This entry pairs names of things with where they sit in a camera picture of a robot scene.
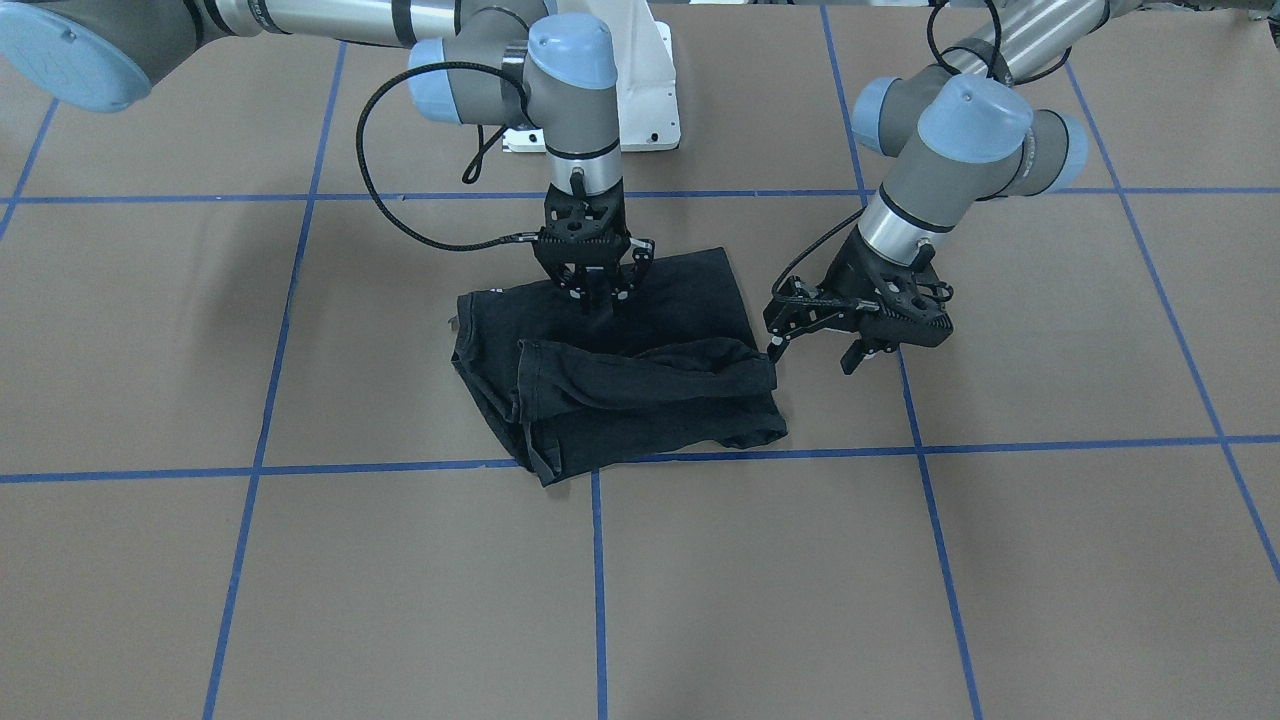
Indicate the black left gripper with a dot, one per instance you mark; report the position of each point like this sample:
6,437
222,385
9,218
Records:
846,277

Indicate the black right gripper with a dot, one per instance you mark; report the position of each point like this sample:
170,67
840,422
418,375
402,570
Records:
629,283

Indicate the black graphic t-shirt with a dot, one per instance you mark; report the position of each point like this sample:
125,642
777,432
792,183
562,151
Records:
566,392

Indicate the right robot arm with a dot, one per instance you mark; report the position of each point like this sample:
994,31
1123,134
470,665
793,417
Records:
501,66

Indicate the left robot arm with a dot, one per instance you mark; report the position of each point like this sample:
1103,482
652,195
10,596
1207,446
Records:
958,133

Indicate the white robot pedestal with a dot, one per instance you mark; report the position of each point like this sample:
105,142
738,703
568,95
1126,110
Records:
645,80

